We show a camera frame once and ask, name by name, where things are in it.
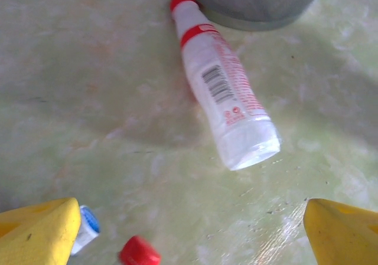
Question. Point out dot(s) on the clear bottle with red label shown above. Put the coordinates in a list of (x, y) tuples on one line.
[(138, 251)]

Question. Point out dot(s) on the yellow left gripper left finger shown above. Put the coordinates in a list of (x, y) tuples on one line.
[(38, 235)]

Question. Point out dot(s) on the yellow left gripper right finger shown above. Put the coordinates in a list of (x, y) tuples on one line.
[(342, 235)]

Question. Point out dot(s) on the grey bin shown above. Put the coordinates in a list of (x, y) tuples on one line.
[(251, 2)]

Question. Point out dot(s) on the small bottle with blue-white cap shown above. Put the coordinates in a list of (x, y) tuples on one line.
[(87, 226)]

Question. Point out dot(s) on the white bottle with red cap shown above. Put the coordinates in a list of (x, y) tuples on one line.
[(212, 70)]

